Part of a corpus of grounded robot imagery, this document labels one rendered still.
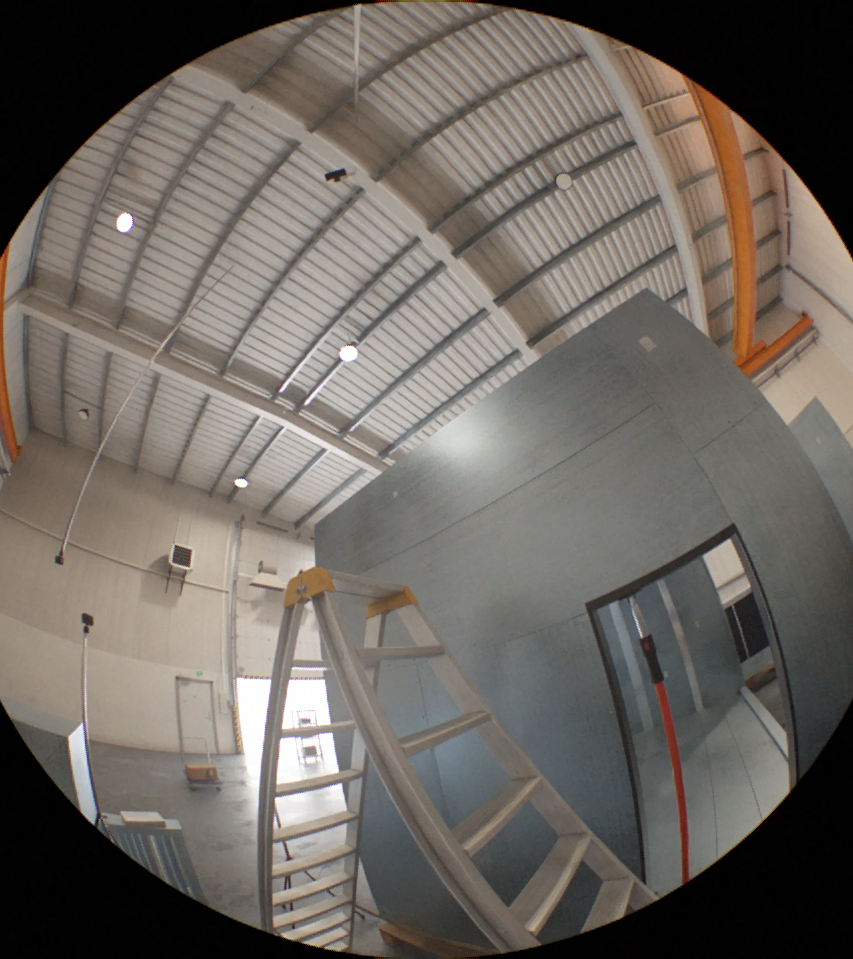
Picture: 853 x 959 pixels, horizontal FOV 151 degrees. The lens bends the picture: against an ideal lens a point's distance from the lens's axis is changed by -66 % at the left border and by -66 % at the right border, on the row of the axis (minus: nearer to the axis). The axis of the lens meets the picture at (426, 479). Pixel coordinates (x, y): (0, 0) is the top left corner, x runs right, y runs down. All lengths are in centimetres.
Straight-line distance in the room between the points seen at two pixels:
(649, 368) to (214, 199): 636
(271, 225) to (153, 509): 844
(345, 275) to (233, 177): 290
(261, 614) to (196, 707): 372
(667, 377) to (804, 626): 102
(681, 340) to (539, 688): 146
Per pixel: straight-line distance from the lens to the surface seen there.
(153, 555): 1052
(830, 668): 134
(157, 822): 309
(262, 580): 1030
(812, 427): 537
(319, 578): 80
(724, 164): 837
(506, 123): 676
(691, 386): 137
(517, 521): 130
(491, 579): 131
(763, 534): 120
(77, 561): 1047
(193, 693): 1005
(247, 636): 1055
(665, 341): 152
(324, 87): 631
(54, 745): 226
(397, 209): 557
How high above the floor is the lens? 202
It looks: 34 degrees up
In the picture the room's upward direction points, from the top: 13 degrees counter-clockwise
